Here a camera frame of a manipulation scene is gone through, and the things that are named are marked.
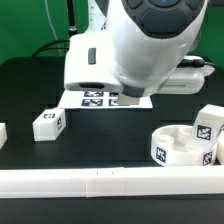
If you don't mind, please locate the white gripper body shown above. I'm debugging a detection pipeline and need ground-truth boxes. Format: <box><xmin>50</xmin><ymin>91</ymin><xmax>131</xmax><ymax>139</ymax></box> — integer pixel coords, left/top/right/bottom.
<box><xmin>63</xmin><ymin>33</ymin><xmax>206</xmax><ymax>96</ymax></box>

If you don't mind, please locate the white round stool seat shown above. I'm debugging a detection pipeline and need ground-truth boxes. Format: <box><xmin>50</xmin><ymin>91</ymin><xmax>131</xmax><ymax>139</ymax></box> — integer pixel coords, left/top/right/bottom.
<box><xmin>151</xmin><ymin>125</ymin><xmax>217</xmax><ymax>166</ymax></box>

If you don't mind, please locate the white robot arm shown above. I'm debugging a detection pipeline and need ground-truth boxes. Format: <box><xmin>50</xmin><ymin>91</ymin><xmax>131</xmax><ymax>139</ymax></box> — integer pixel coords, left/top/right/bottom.
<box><xmin>64</xmin><ymin>0</ymin><xmax>208</xmax><ymax>98</ymax></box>

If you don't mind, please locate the white marker tag sheet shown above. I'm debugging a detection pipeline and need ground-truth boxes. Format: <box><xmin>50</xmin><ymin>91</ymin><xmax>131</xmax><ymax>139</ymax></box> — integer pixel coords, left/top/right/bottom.
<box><xmin>58</xmin><ymin>90</ymin><xmax>153</xmax><ymax>109</ymax></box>

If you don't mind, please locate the black cable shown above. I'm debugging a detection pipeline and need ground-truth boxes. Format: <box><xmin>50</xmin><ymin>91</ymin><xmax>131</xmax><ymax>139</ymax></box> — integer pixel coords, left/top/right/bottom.
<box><xmin>31</xmin><ymin>0</ymin><xmax>78</xmax><ymax>58</ymax></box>

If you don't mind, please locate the white thin cable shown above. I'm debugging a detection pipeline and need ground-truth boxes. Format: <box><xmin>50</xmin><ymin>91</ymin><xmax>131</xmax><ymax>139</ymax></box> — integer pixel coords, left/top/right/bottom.
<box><xmin>43</xmin><ymin>0</ymin><xmax>64</xmax><ymax>57</ymax></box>

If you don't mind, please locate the white U-shaped fence frame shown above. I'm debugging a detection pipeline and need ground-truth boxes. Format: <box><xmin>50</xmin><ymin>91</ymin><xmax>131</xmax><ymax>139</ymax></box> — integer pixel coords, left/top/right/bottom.
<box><xmin>0</xmin><ymin>122</ymin><xmax>224</xmax><ymax>200</ymax></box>

